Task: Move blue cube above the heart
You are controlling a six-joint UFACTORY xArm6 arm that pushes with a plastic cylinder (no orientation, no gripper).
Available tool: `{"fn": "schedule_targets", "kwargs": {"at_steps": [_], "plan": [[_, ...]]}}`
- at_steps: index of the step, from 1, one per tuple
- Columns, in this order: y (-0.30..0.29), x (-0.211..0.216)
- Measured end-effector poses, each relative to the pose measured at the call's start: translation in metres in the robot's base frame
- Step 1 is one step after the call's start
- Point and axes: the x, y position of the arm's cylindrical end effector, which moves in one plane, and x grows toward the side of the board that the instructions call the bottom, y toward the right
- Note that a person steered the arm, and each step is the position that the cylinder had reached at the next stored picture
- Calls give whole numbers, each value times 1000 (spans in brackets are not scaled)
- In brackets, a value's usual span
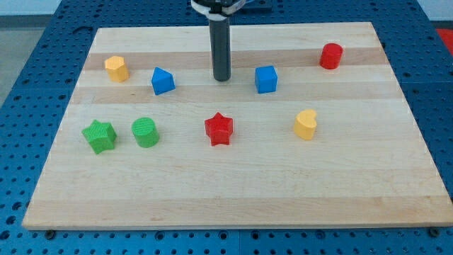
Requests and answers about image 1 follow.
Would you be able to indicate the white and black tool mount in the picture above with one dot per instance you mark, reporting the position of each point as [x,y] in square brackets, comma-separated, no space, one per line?
[217,10]

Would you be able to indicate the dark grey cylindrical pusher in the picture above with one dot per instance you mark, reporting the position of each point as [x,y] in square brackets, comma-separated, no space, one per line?
[220,49]

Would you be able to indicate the blue cube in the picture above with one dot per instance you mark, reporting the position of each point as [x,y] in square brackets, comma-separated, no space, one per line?
[266,79]

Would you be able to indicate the yellow heart block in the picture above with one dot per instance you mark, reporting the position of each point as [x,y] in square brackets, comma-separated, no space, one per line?
[305,124]

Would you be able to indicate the green cylinder block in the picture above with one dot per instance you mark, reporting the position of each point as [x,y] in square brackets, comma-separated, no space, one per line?
[145,132]

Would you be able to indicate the blue triangular prism block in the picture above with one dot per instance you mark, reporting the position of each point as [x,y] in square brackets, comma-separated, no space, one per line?
[162,81]

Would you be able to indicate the green star block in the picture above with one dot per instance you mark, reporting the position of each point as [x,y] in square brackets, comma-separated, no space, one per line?
[100,136]

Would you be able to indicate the red star block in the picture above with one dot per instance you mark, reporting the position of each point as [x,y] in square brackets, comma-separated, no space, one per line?
[219,129]

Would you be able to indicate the wooden board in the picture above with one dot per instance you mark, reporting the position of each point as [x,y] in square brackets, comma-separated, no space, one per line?
[366,166]

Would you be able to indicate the red cylinder block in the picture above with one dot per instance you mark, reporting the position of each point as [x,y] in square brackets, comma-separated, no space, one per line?
[331,56]

